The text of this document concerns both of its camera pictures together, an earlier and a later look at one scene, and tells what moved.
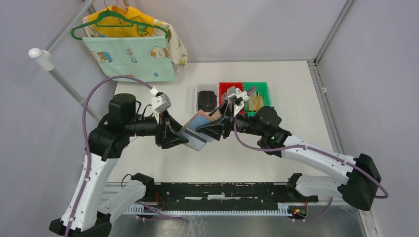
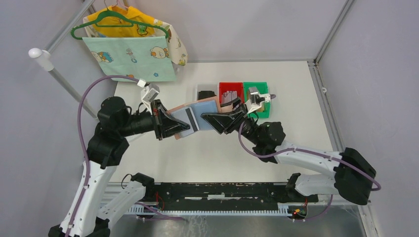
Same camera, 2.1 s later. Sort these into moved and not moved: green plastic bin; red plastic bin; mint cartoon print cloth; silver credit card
Moved: silver credit card
Not moved: red plastic bin; mint cartoon print cloth; green plastic bin
